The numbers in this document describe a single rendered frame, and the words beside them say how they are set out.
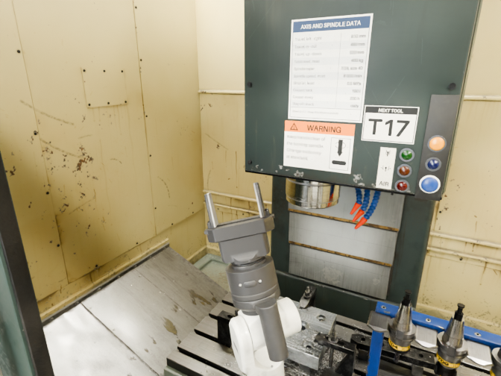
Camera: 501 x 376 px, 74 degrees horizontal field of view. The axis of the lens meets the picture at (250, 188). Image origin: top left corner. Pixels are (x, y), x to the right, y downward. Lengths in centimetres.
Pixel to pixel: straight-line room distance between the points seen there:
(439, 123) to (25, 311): 82
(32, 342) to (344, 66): 79
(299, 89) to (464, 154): 115
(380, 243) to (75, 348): 132
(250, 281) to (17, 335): 44
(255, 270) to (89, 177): 117
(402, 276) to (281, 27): 117
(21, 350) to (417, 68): 90
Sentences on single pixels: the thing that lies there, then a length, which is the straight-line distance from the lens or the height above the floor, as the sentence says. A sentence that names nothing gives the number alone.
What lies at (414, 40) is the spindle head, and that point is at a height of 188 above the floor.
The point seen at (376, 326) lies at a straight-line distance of 98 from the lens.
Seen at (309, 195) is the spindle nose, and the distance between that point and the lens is 93.
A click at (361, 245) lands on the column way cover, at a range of 152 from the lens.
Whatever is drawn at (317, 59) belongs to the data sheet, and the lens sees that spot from 74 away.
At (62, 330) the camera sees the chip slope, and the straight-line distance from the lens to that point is 169.
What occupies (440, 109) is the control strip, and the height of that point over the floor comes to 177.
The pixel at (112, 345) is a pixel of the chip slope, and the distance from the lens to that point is 166.
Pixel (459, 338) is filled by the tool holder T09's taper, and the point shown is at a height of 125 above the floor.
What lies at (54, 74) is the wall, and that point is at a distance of 152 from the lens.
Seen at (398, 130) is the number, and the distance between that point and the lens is 72.
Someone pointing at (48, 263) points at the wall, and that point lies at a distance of 161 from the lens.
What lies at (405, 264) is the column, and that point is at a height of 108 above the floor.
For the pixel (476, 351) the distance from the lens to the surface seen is 101.
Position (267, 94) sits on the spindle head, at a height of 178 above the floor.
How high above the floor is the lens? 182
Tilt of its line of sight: 18 degrees down
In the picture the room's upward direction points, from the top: straight up
